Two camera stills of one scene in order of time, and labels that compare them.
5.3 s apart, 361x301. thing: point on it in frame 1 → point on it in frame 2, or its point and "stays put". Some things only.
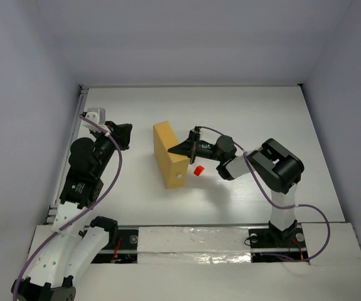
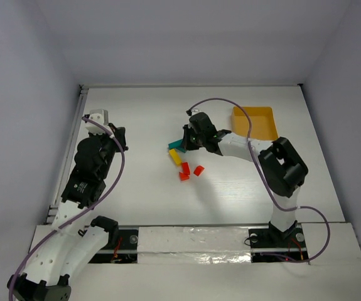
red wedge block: x=198 y=170 stays put
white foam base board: x=212 y=263 stays put
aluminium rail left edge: x=69 y=153 stays put
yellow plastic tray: x=174 y=166 → x=262 y=123
